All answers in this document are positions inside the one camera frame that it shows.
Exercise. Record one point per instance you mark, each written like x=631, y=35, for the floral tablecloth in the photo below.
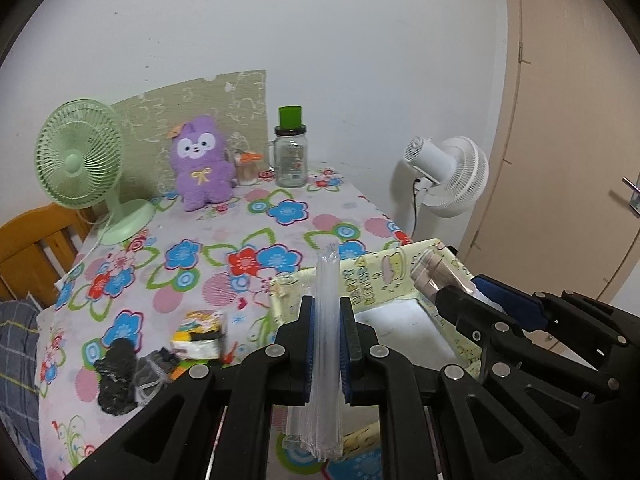
x=221, y=257

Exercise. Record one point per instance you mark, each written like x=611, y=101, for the glass jar green lid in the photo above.
x=286, y=154

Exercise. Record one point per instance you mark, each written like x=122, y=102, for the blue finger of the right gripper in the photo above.
x=462, y=310
x=523, y=308

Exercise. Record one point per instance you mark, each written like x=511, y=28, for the purple plush toy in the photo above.
x=198, y=155

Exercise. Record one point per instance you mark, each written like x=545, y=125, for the toothpick jar orange lid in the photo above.
x=247, y=167

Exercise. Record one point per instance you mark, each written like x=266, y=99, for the yellow cartoon paper box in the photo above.
x=384, y=295

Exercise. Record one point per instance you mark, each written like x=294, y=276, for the grey plaid cushion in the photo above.
x=19, y=392

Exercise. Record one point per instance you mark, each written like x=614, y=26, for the green desk fan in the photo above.
x=79, y=156

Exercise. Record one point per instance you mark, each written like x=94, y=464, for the beige door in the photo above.
x=555, y=214

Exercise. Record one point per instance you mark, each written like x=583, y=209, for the clear plastic straw pack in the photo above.
x=316, y=426

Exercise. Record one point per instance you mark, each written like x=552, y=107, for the grey drawstring pouch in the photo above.
x=153, y=373

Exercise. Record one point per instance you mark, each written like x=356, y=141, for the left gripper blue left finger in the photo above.
x=306, y=320

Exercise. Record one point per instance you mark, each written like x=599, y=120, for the white standing fan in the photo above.
x=456, y=172

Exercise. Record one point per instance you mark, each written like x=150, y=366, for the wooden chair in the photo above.
x=36, y=250

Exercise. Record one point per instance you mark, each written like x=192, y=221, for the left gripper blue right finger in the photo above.
x=347, y=345

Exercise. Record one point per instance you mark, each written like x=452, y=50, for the beige patterned board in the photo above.
x=236, y=101

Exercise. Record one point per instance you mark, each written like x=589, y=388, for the yellow white tissue pack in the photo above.
x=200, y=335

